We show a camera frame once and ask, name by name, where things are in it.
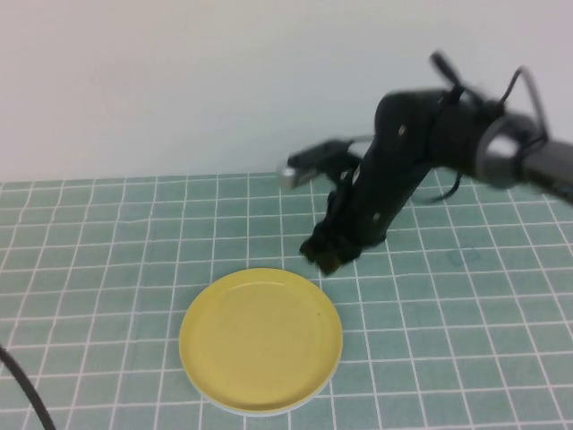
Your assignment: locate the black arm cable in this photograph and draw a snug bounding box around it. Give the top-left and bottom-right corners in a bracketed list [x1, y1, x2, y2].
[427, 50, 552, 149]
[0, 343, 58, 430]

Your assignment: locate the white plastic plate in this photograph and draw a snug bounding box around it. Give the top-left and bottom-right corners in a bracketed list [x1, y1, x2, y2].
[184, 357, 338, 418]

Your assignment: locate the green checked table cloth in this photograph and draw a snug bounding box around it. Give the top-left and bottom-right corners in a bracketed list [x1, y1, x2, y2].
[0, 172, 573, 430]

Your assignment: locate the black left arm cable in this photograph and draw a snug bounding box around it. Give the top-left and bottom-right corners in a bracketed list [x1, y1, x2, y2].
[0, 343, 58, 430]

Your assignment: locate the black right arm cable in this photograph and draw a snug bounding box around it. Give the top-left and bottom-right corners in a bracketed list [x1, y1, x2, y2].
[427, 50, 552, 149]

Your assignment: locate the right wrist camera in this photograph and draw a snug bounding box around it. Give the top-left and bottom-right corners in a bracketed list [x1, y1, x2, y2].
[276, 139, 360, 190]

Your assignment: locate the yellow plastic plate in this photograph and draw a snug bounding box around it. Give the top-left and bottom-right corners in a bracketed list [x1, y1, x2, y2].
[178, 266, 345, 413]

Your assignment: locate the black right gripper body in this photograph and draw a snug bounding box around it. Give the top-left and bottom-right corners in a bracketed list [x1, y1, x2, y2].
[311, 176, 391, 259]

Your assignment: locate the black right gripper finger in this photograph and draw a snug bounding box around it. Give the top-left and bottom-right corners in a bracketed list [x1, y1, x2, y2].
[300, 235, 336, 271]
[324, 244, 362, 276]

